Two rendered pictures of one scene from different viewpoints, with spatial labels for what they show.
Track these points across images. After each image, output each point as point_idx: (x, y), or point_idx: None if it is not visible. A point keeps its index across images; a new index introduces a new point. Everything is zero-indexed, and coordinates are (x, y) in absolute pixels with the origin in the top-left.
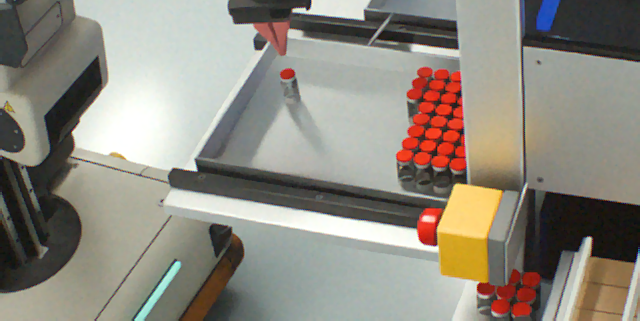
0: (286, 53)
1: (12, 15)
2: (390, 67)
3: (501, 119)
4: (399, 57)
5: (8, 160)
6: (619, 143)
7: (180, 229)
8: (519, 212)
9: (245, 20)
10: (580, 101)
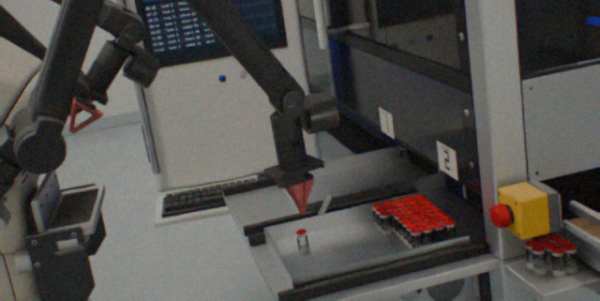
0: (274, 239)
1: (83, 255)
2: (342, 222)
3: (513, 137)
4: (348, 213)
5: None
6: (577, 127)
7: None
8: None
9: (290, 183)
10: (554, 106)
